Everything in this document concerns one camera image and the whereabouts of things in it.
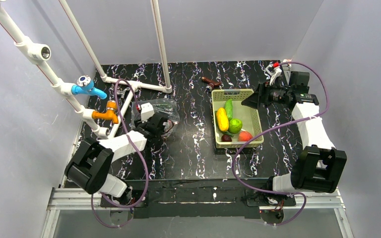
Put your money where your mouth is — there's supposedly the orange plastic faucet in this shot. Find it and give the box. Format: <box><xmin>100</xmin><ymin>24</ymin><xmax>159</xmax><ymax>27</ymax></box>
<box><xmin>92</xmin><ymin>101</ymin><xmax>119</xmax><ymax>124</ymax></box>

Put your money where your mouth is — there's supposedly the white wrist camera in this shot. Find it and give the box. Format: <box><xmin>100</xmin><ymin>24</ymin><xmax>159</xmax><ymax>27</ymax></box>
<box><xmin>265</xmin><ymin>62</ymin><xmax>282</xmax><ymax>86</ymax></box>
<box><xmin>136</xmin><ymin>103</ymin><xmax>155</xmax><ymax>122</ymax></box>

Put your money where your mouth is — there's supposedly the purple cable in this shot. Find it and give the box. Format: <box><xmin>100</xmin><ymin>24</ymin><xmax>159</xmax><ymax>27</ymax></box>
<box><xmin>231</xmin><ymin>61</ymin><xmax>329</xmax><ymax>227</ymax></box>
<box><xmin>90</xmin><ymin>78</ymin><xmax>150</xmax><ymax>229</ymax></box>

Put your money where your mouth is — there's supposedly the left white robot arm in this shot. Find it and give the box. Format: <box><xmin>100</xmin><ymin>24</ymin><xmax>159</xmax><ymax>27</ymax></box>
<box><xmin>64</xmin><ymin>113</ymin><xmax>170</xmax><ymax>198</ymax></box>

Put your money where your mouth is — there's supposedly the clear zip top bag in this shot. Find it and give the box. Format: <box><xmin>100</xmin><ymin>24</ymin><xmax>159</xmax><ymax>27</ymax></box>
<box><xmin>131</xmin><ymin>98</ymin><xmax>180</xmax><ymax>137</ymax></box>

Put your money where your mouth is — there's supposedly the grey metal faucet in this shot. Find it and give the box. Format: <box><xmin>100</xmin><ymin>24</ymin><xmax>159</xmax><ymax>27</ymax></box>
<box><xmin>116</xmin><ymin>90</ymin><xmax>127</xmax><ymax>99</ymax></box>

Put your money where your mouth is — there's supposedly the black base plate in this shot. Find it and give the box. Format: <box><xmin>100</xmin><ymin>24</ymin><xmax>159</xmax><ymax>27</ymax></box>
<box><xmin>100</xmin><ymin>177</ymin><xmax>305</xmax><ymax>220</ymax></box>

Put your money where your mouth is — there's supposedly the white PVC pipe frame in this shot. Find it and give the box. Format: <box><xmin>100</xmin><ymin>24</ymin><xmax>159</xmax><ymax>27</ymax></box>
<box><xmin>0</xmin><ymin>0</ymin><xmax>174</xmax><ymax>140</ymax></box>

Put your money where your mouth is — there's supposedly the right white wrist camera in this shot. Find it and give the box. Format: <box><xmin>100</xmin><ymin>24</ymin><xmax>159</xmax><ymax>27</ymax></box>
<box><xmin>265</xmin><ymin>62</ymin><xmax>282</xmax><ymax>86</ymax></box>

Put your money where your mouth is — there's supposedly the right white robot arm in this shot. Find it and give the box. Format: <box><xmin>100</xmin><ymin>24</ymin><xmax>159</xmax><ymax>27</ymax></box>
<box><xmin>241</xmin><ymin>71</ymin><xmax>347</xmax><ymax>195</ymax></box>

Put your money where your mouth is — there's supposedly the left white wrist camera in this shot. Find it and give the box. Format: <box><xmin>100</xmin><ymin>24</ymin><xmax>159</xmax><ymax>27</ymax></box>
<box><xmin>136</xmin><ymin>103</ymin><xmax>155</xmax><ymax>122</ymax></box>

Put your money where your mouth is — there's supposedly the aluminium frame rail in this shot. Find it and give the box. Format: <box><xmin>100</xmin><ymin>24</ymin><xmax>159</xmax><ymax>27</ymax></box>
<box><xmin>39</xmin><ymin>60</ymin><xmax>356</xmax><ymax>238</ymax></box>

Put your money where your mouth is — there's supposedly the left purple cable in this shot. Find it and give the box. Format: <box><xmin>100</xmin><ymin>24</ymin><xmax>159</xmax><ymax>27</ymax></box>
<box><xmin>90</xmin><ymin>78</ymin><xmax>150</xmax><ymax>229</ymax></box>

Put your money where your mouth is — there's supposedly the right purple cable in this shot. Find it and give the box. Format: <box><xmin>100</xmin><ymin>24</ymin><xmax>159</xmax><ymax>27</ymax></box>
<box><xmin>231</xmin><ymin>61</ymin><xmax>329</xmax><ymax>227</ymax></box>

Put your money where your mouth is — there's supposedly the yellow-green plastic basket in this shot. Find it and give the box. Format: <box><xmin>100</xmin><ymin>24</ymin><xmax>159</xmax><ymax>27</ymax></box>
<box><xmin>211</xmin><ymin>89</ymin><xmax>262</xmax><ymax>150</ymax></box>

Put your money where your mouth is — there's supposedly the green fake cucumber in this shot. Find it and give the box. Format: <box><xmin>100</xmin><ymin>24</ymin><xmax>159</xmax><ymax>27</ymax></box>
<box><xmin>224</xmin><ymin>99</ymin><xmax>233</xmax><ymax>121</ymax></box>

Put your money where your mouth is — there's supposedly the red fake tomato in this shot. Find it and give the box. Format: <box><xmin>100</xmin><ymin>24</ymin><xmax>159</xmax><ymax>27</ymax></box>
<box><xmin>238</xmin><ymin>130</ymin><xmax>253</xmax><ymax>142</ymax></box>

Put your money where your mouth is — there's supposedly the blue plastic faucet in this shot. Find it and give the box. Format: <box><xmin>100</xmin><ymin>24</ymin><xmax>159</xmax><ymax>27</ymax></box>
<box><xmin>71</xmin><ymin>75</ymin><xmax>107</xmax><ymax>99</ymax></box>

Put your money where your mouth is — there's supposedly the dark green fake chili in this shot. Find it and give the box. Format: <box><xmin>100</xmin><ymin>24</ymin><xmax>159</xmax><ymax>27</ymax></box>
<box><xmin>214</xmin><ymin>111</ymin><xmax>234</xmax><ymax>137</ymax></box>

